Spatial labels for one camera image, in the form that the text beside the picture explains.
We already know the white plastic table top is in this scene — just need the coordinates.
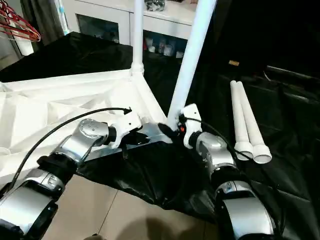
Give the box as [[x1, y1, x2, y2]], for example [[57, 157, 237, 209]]
[[0, 69, 174, 174]]

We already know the white plastic table leg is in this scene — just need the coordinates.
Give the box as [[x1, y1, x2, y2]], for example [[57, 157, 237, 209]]
[[131, 0, 146, 77], [236, 81, 273, 165], [166, 0, 217, 132], [230, 80, 255, 161]]

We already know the black plastic mat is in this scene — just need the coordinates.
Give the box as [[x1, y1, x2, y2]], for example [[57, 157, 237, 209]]
[[0, 31, 320, 236]]

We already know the white glass-door cabinet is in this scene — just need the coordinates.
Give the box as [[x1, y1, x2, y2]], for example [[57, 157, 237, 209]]
[[62, 0, 201, 58]]

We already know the dark patterned jar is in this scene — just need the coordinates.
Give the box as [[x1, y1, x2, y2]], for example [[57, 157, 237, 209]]
[[145, 0, 167, 12]]

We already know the grey curtain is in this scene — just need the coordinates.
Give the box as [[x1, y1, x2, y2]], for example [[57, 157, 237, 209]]
[[20, 0, 67, 46]]

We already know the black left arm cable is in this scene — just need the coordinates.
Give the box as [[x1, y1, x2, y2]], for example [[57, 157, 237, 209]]
[[9, 106, 133, 197]]

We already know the red wire clothes hanger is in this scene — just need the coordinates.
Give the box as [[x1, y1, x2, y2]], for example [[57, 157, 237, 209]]
[[0, 0, 42, 43]]

